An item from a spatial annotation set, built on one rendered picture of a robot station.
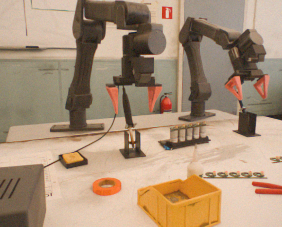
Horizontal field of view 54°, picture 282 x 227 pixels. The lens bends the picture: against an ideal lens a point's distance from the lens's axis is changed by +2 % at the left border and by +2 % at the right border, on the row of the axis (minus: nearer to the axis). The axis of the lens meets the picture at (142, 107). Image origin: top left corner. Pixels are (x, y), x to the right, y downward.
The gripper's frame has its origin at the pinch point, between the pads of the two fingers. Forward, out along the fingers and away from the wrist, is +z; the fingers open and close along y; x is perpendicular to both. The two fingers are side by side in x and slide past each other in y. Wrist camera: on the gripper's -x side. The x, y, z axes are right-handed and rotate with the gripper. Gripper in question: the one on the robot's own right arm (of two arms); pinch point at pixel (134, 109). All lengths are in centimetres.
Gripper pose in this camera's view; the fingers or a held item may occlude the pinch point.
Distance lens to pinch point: 74.7
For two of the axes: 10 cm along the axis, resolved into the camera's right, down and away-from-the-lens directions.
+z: 0.0, 9.8, 1.8
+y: 9.6, -0.6, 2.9
